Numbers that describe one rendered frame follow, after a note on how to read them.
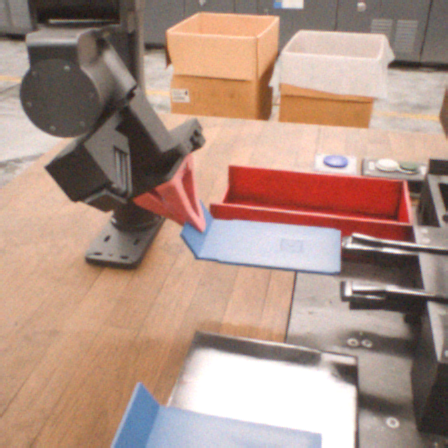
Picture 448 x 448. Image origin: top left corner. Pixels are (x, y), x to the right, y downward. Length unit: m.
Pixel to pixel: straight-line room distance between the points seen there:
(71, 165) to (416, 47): 4.68
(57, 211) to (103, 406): 0.37
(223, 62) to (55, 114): 2.34
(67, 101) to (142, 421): 0.25
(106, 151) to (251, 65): 2.30
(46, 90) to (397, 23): 4.63
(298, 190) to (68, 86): 0.44
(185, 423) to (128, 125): 0.25
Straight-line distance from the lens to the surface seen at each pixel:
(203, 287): 0.60
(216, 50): 2.71
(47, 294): 0.63
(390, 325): 0.58
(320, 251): 0.51
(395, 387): 0.52
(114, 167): 0.40
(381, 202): 0.75
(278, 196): 0.76
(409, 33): 4.96
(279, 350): 0.50
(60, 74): 0.39
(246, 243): 0.51
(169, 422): 0.45
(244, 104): 2.76
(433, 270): 0.53
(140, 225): 0.69
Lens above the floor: 1.28
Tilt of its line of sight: 32 degrees down
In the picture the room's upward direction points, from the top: straight up
